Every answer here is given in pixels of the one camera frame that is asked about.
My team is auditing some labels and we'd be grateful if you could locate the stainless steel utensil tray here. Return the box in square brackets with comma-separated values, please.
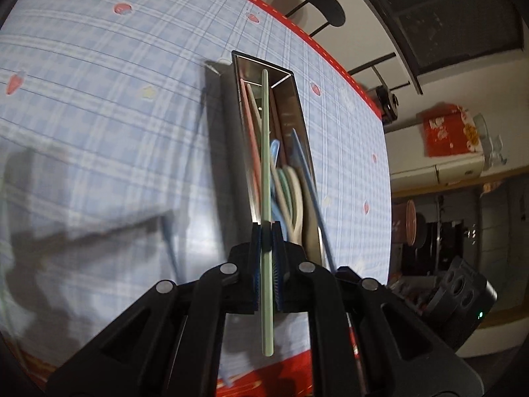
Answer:
[230, 50, 328, 269]

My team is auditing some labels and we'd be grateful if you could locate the beige spoon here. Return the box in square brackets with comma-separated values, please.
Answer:
[285, 167, 317, 258]

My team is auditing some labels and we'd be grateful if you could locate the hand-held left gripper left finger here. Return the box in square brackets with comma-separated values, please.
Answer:
[45, 222, 265, 397]

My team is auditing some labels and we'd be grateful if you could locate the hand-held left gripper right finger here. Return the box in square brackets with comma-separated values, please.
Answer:
[270, 222, 484, 397]

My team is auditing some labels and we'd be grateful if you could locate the black appliance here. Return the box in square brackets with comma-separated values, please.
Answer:
[467, 182, 529, 266]

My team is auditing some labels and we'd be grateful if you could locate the green chopstick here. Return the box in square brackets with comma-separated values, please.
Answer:
[260, 69, 276, 357]

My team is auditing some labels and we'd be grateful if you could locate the brown trash bin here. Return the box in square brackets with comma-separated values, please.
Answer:
[392, 199, 419, 246]

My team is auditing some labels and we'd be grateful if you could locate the blue spoon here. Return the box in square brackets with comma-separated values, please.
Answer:
[269, 140, 291, 232]

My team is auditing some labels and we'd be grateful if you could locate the brown rice cooker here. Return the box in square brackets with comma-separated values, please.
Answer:
[374, 87, 400, 125]

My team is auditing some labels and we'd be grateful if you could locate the green spoon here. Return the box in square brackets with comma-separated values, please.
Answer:
[275, 167, 295, 216]

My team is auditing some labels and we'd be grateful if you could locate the clear plastic container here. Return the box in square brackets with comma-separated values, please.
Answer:
[473, 113, 507, 167]

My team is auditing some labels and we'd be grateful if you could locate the red printed cloth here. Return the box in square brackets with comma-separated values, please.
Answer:
[422, 103, 485, 158]

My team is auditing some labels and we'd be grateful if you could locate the black round chair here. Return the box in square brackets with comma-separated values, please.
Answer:
[285, 0, 346, 39]

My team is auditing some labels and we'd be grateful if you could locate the pink chopstick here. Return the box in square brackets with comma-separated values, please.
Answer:
[240, 78, 262, 220]

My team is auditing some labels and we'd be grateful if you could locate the cream refrigerator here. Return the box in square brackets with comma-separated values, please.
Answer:
[390, 153, 487, 198]

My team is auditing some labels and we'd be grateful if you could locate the black metal rack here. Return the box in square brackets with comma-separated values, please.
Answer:
[346, 52, 415, 92]

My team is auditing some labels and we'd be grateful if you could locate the dark window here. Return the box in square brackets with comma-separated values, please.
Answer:
[337, 0, 529, 97]

